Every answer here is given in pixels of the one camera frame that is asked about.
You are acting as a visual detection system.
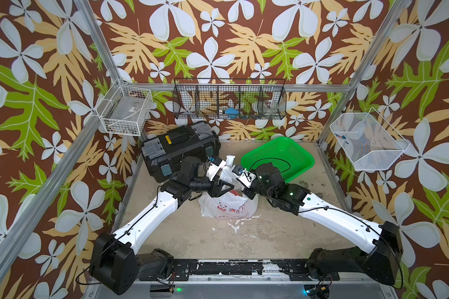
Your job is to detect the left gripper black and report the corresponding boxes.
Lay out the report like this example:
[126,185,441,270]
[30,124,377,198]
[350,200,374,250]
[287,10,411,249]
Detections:
[188,174,233,198]

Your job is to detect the white plastic shopping bag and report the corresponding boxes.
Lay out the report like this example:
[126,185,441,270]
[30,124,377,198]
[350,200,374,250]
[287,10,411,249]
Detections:
[198,155,259,220]

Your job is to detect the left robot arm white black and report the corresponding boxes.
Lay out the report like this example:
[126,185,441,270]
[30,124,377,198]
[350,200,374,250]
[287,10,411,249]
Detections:
[89,156,233,295]

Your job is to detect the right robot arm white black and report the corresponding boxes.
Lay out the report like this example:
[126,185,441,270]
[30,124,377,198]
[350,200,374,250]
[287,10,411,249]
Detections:
[233,163,404,286]

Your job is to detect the green plastic perforated basket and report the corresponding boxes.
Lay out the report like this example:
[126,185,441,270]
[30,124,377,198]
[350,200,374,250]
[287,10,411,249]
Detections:
[241,137,315,183]

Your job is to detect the black tool case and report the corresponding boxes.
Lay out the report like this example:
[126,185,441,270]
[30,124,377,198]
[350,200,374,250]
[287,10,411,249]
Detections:
[142,121,221,183]

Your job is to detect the blue object in rear basket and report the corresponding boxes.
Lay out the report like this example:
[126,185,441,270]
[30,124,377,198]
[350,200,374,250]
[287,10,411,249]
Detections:
[224,108,239,120]

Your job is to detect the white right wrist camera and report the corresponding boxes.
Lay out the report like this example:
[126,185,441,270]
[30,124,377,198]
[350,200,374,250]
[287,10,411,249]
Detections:
[231,164,256,188]

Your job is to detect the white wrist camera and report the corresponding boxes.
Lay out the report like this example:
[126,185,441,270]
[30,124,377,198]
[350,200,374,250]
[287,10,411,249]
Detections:
[206,156,226,182]
[231,164,256,188]

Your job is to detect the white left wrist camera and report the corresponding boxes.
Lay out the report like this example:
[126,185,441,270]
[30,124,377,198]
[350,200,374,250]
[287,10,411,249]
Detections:
[206,156,226,182]

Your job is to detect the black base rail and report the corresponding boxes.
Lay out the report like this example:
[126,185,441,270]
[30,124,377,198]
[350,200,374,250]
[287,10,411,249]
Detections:
[141,257,323,282]

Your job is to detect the black wire basket rear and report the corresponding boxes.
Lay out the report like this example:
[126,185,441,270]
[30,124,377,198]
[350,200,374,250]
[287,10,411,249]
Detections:
[171,78,288,120]

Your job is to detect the white wire basket right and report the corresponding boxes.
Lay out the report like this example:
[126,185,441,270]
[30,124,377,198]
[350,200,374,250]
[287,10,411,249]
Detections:
[330,108,410,172]

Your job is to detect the white wire basket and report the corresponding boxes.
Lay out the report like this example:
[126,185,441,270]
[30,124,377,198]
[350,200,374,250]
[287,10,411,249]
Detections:
[97,79,154,137]
[330,108,410,172]

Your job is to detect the white wire basket left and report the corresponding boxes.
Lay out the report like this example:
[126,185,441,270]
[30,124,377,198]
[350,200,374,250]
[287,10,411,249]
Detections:
[97,79,154,137]

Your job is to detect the aluminium frame post left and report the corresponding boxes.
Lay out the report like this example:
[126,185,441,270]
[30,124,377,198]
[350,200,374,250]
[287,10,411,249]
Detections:
[0,0,150,285]

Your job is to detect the aluminium frame post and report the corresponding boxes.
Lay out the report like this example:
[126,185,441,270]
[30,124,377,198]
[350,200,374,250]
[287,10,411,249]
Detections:
[0,0,150,285]
[317,0,409,145]

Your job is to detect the aluminium frame post right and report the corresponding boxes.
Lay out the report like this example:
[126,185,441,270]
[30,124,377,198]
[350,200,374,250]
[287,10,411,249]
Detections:
[317,0,409,145]

